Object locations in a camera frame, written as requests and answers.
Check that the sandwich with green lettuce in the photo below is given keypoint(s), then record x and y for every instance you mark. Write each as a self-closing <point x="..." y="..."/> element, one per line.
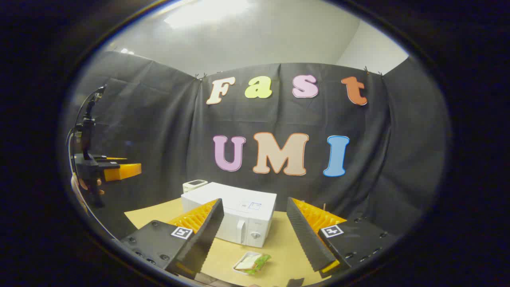
<point x="253" y="263"/>

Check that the white microwave oven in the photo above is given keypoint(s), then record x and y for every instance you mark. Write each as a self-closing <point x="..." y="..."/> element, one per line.
<point x="239" y="199"/>

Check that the black backdrop cloth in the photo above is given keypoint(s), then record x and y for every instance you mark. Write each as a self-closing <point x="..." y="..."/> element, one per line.
<point x="159" y="131"/>

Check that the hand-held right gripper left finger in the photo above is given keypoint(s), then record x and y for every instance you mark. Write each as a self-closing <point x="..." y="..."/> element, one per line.
<point x="207" y="235"/>

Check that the white toaster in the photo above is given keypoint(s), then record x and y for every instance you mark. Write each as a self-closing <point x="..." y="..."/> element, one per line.
<point x="194" y="184"/>

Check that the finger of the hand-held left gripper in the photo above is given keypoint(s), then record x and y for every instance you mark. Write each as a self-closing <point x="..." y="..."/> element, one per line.
<point x="113" y="159"/>
<point x="123" y="170"/>

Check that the white rectangular dish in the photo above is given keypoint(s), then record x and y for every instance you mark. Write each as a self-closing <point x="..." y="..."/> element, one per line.
<point x="241" y="258"/>

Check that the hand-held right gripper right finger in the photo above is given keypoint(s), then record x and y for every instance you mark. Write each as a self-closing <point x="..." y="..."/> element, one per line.
<point x="306" y="235"/>

